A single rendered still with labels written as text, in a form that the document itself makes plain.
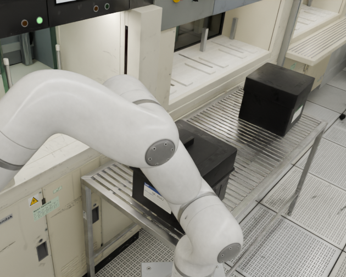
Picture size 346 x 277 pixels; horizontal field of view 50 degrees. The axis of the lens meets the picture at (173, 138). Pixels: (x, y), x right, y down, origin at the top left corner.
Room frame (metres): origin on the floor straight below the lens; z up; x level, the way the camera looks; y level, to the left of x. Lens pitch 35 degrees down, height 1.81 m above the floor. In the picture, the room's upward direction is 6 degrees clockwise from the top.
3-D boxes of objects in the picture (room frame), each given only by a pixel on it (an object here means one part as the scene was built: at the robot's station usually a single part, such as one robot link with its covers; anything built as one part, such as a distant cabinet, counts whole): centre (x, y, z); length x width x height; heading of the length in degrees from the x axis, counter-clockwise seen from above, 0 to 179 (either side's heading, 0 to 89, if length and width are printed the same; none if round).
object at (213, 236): (0.63, -0.12, 1.07); 0.19 x 0.12 x 0.24; 30
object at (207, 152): (1.10, -0.05, 0.98); 0.29 x 0.29 x 0.13; 53
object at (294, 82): (1.83, -0.53, 0.89); 0.29 x 0.29 x 0.25; 58
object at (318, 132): (1.51, -0.26, 0.38); 1.30 x 0.60 x 0.76; 144
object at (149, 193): (1.10, -0.05, 0.85); 0.28 x 0.28 x 0.17; 53
